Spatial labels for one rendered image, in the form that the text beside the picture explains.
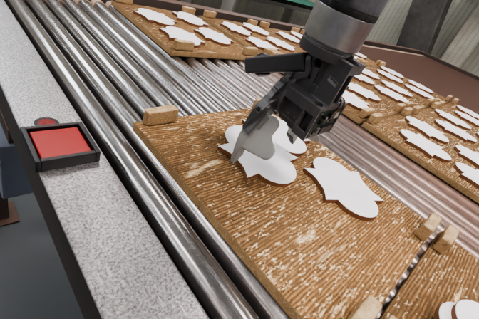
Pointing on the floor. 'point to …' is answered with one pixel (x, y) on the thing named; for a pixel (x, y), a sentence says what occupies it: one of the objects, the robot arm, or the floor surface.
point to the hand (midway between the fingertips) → (261, 149)
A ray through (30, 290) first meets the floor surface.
